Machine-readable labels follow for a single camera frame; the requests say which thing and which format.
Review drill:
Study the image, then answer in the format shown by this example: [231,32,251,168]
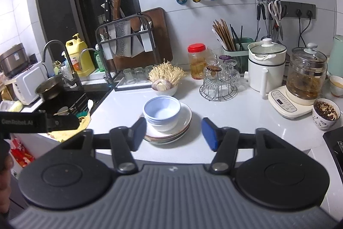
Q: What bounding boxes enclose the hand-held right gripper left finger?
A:
[60,117,147,174]

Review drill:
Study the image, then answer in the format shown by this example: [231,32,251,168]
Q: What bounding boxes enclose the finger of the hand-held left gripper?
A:
[44,114,80,132]

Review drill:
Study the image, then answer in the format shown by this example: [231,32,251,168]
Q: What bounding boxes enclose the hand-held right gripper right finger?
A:
[202,118,287,175]

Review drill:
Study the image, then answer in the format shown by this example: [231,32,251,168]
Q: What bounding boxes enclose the white leaf-print plate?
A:
[145,102,193,138]
[145,122,192,141]

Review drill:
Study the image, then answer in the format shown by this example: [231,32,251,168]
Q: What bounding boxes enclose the person's left hand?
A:
[0,156,14,192]

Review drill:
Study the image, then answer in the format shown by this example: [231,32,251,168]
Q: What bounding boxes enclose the yellow dish cloth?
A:
[47,115,93,142]

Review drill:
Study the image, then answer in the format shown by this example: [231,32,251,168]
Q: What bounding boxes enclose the red printed packet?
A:
[9,138,35,168]

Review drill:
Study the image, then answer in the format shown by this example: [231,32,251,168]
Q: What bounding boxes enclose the black kitchen sink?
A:
[35,85,113,122]

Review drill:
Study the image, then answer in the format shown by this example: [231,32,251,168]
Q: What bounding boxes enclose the metal cooking pot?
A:
[35,75,66,101]

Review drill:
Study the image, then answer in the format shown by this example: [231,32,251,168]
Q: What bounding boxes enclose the white countertop appliance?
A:
[12,61,50,105]

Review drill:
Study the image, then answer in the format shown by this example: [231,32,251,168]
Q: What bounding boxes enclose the black metal knife rack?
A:
[96,12,156,92]

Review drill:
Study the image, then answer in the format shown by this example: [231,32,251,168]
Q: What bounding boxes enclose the white drip tray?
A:
[117,76,153,88]

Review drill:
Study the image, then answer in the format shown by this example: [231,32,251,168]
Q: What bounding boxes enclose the garlic bulb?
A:
[152,79,172,91]

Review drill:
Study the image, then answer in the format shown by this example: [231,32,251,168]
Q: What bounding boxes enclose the crystal glass cup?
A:
[224,59,241,83]
[203,65,224,97]

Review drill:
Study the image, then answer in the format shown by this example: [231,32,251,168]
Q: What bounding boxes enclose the clear drinking glass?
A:
[134,67,146,83]
[123,68,134,85]
[145,65,156,80]

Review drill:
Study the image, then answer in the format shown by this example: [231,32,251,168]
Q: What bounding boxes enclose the grey rice cooker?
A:
[0,42,29,79]

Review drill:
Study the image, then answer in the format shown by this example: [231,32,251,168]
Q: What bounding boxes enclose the yellow detergent bottle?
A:
[66,33,95,78]

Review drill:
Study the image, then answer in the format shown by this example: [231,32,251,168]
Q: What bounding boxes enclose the green dish soap bottle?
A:
[94,44,106,71]

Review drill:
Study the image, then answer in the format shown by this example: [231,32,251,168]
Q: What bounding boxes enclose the red-lidded clear jar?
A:
[188,43,208,80]

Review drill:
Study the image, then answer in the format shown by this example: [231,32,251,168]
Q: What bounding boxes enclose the small silver faucet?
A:
[79,48,111,87]

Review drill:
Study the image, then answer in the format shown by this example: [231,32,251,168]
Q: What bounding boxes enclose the tall dark sink faucet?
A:
[42,40,83,90]

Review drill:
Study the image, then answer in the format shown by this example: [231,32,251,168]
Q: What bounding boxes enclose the green chopstick holder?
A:
[222,38,254,72]

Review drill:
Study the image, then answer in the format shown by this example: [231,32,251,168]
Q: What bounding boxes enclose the white electric cooking pot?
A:
[244,38,287,97]

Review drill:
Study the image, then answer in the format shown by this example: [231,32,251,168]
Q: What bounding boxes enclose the steel kitchen knife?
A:
[130,18,146,58]

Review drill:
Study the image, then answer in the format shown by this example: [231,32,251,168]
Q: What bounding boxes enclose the wooden cutting board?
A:
[113,7,174,64]

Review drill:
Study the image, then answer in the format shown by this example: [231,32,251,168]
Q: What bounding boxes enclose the patterned steel cleaver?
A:
[115,20,133,56]

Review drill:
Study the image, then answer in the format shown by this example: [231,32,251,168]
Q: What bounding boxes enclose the bundle of wooden chopsticks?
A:
[212,19,238,51]

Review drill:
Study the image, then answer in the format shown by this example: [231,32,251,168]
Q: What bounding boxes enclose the bundle of black chopsticks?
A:
[230,25,245,51]

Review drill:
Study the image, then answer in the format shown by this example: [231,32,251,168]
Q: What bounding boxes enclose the glass kettle on cream base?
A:
[268,42,328,119]

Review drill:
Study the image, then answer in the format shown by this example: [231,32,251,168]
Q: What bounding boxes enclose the patterned bowl of grains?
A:
[312,98,341,131]

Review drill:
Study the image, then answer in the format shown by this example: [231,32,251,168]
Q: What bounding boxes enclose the black stove top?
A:
[322,131,343,165]

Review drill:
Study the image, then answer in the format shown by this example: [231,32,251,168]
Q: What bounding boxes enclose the black hanging tongs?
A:
[256,0,267,21]

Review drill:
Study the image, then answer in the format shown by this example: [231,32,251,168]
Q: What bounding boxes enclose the small cream cup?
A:
[329,75,343,98]

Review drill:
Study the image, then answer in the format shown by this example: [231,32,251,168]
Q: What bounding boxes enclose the mint green electric kettle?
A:
[327,34,343,78]

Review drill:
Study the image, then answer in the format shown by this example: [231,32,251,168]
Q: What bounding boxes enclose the wire glass rack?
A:
[199,57,239,101]

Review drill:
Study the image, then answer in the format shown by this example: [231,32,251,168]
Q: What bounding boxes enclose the wooden knife handle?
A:
[113,0,122,21]

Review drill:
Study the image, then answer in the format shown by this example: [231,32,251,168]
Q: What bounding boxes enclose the white-handled scissors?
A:
[268,0,284,40]

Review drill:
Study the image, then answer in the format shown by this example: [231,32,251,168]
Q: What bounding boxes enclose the dark wall power strip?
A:
[279,1,316,19]

